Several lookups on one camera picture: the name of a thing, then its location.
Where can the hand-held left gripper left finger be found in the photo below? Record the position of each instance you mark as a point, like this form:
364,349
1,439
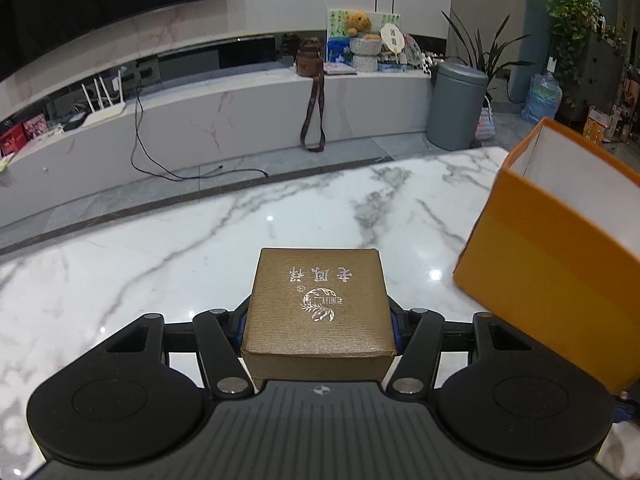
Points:
222,340

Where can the white router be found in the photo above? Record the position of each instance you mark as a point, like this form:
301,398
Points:
105,116

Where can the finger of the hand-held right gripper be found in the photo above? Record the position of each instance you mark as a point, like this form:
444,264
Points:
622,407

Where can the white woven basket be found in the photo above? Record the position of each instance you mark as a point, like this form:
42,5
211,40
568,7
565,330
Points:
366,46
366,64

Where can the orange cardboard box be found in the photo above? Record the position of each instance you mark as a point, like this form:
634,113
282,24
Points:
540,260

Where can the grey trash bin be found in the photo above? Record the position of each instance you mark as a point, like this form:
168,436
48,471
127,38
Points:
455,110

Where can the pink notebook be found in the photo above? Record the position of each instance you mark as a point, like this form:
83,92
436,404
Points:
340,70

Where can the long-leaf potted plant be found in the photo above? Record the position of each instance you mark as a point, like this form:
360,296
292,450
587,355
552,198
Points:
481,52

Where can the printed paper gift box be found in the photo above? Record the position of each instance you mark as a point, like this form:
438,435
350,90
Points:
599,127

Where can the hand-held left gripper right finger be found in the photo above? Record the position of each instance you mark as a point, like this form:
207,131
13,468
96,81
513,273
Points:
417,340

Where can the small brown gift box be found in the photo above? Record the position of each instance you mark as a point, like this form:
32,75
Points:
315,310

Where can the brown leather camera case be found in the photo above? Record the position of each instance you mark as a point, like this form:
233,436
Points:
310,60

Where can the pastel woven bag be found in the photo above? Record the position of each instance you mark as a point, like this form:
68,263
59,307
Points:
486,120

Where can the round white hand fan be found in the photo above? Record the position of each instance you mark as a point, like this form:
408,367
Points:
391,37

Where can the small cow figurine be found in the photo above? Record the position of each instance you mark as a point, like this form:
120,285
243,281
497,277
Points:
426,64

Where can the leafy green potted plant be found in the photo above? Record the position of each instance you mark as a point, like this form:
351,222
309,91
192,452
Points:
580,25

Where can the blue water jug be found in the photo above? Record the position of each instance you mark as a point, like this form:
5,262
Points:
542,100

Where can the black television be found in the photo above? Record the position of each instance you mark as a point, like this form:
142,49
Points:
100,0

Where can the red gift box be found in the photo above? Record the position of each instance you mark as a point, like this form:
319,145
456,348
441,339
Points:
11,142

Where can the pink printed gift box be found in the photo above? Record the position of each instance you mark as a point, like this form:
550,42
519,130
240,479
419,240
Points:
35,126

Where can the marble television console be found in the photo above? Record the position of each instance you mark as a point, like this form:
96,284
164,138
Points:
240,120

